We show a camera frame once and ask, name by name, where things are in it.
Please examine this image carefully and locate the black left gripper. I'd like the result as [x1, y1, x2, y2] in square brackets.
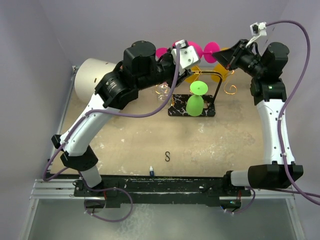
[135, 46, 194, 92]

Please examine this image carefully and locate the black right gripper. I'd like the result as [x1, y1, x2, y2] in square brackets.
[213, 39, 266, 78]

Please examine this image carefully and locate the pink wine glass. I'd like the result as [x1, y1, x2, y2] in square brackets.
[188, 41, 220, 64]
[155, 47, 172, 59]

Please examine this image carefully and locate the clear glass cup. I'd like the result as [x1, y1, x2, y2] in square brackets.
[155, 83, 171, 102]

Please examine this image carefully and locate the orange wine glass front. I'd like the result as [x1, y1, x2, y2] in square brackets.
[211, 63, 235, 83]

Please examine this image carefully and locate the orange wine glass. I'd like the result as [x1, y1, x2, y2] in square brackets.
[185, 65, 202, 84]
[211, 63, 235, 83]

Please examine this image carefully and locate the green wine glass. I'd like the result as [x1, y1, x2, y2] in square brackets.
[186, 80, 209, 117]

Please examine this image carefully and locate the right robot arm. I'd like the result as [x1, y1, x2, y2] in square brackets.
[212, 39, 304, 196]

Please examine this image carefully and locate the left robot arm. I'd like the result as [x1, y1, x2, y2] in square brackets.
[51, 40, 200, 196]

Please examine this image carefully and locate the black marble rack base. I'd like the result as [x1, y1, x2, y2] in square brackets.
[167, 94, 216, 117]

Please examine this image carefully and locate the white round drawer box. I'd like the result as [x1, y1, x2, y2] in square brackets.
[74, 58, 116, 104]

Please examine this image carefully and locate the black S hook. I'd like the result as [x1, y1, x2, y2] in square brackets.
[165, 151, 171, 162]

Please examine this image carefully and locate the small white dropper bottle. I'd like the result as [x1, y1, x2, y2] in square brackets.
[149, 166, 155, 177]

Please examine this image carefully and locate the gold wire wine glass rack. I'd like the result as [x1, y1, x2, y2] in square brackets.
[154, 65, 238, 104]

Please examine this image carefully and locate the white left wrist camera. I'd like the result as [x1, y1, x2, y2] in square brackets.
[170, 39, 201, 74]

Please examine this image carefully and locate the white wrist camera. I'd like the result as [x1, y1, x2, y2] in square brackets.
[170, 39, 201, 74]
[245, 22, 267, 48]

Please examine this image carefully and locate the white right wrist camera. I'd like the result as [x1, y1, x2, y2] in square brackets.
[245, 22, 267, 48]

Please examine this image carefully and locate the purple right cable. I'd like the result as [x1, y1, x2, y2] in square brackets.
[264, 20, 320, 204]

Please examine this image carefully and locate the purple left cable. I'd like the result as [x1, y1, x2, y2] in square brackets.
[42, 43, 182, 182]

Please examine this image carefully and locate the aluminium frame rail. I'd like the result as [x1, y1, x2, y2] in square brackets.
[30, 179, 75, 200]

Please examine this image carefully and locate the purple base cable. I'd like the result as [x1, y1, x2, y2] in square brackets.
[83, 183, 135, 222]

